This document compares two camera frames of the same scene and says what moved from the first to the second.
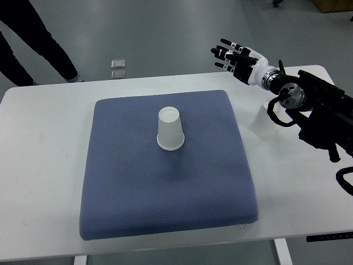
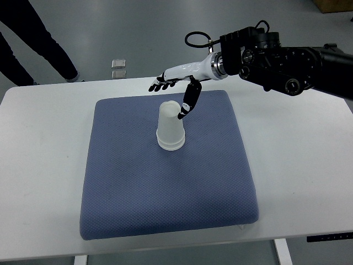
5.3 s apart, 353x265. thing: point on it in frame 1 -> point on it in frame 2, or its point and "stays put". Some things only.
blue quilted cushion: [131, 186] stays put
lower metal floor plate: [118, 74] stays put
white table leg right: [283, 252] stays put
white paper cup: [262, 125] -> [170, 134]
